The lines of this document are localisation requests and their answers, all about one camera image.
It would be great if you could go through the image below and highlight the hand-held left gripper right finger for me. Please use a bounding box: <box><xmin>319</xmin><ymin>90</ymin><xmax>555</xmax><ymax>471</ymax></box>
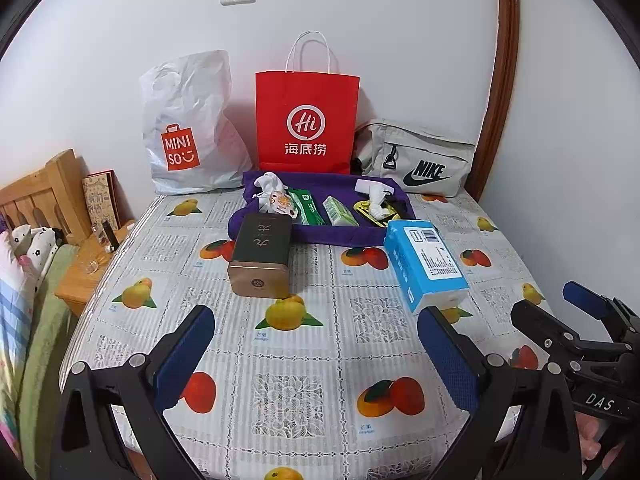
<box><xmin>417</xmin><ymin>305</ymin><xmax>583</xmax><ymax>480</ymax></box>

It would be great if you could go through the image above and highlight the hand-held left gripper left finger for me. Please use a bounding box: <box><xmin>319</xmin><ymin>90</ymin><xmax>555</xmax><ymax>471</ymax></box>
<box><xmin>50</xmin><ymin>304</ymin><xmax>216</xmax><ymax>480</ymax></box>

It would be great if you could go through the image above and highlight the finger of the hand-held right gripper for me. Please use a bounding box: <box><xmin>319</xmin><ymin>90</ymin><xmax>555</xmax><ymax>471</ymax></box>
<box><xmin>510</xmin><ymin>300</ymin><xmax>584</xmax><ymax>366</ymax></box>
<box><xmin>562</xmin><ymin>281</ymin><xmax>640</xmax><ymax>343</ymax></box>

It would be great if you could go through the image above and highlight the purple fabric tray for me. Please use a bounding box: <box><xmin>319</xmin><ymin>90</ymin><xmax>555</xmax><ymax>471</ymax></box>
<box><xmin>228</xmin><ymin>171</ymin><xmax>418</xmax><ymax>248</ymax></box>

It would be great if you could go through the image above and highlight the small snack packet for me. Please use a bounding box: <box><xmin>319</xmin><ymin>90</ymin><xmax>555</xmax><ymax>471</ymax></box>
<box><xmin>260</xmin><ymin>192</ymin><xmax>297</xmax><ymax>217</ymax></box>

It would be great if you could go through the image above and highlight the white knotted towel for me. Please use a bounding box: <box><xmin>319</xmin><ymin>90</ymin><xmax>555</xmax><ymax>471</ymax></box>
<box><xmin>367</xmin><ymin>186</ymin><xmax>397</xmax><ymax>212</ymax></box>

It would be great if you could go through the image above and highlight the light green tissue pack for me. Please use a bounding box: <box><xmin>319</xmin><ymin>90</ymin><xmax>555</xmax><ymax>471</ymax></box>
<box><xmin>322</xmin><ymin>196</ymin><xmax>359</xmax><ymax>227</ymax></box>

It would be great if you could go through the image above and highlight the green wet wipe packet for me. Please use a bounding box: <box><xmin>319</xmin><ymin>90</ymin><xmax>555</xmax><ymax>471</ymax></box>
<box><xmin>287</xmin><ymin>187</ymin><xmax>322</xmax><ymax>226</ymax></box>

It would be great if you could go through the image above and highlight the person's right hand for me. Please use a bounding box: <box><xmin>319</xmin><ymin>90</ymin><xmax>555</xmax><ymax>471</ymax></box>
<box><xmin>575</xmin><ymin>412</ymin><xmax>618</xmax><ymax>476</ymax></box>

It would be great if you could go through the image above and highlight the blue tissue pack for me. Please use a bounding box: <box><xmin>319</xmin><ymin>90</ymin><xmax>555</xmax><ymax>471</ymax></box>
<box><xmin>384</xmin><ymin>220</ymin><xmax>471</xmax><ymax>316</ymax></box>

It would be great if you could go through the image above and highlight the fruit print tablecloth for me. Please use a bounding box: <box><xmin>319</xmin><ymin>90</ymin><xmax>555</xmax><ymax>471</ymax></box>
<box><xmin>59</xmin><ymin>190</ymin><xmax>556</xmax><ymax>480</ymax></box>

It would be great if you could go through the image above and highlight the wooden nightstand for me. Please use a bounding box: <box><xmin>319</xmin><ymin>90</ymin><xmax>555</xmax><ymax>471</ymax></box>
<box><xmin>54</xmin><ymin>220</ymin><xmax>136</xmax><ymax>316</ymax></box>

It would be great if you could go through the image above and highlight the dark tea tin box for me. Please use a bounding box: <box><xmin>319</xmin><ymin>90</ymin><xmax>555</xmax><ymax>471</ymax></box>
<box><xmin>227</xmin><ymin>213</ymin><xmax>294</xmax><ymax>298</ymax></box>

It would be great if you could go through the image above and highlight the small dark bottle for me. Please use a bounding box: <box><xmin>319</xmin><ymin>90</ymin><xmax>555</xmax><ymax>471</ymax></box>
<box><xmin>95</xmin><ymin>220</ymin><xmax>120</xmax><ymax>253</ymax></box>

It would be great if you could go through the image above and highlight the green blanket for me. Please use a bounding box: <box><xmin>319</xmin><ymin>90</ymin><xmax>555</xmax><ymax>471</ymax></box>
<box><xmin>17</xmin><ymin>245</ymin><xmax>81</xmax><ymax>411</ymax></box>

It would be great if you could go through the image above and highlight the patterned book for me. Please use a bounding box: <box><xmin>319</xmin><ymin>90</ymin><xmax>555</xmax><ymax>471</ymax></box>
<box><xmin>82</xmin><ymin>171</ymin><xmax>121</xmax><ymax>231</ymax></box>

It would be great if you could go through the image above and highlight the white black spotted plush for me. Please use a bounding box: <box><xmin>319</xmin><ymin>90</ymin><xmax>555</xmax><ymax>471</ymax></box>
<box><xmin>10</xmin><ymin>225</ymin><xmax>66</xmax><ymax>286</ymax></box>

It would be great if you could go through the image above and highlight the grey waist bag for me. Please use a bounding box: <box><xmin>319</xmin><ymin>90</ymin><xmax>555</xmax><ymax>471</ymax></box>
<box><xmin>352</xmin><ymin>119</ymin><xmax>476</xmax><ymax>198</ymax></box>

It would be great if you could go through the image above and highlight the wooden bed headboard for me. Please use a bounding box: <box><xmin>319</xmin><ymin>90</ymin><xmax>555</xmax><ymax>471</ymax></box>
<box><xmin>0</xmin><ymin>149</ymin><xmax>92</xmax><ymax>246</ymax></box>

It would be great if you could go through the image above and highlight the white plastic shopping bag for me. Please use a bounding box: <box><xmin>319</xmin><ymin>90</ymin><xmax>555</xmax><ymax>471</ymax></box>
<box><xmin>139</xmin><ymin>50</ymin><xmax>253</xmax><ymax>196</ymax></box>

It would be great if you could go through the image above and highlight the red paper bag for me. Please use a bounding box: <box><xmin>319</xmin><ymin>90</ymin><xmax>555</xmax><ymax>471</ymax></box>
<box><xmin>255</xmin><ymin>31</ymin><xmax>361</xmax><ymax>176</ymax></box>

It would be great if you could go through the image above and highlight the brown wooden door frame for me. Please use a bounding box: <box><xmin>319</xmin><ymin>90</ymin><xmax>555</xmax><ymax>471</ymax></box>
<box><xmin>470</xmin><ymin>0</ymin><xmax>521</xmax><ymax>203</ymax></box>

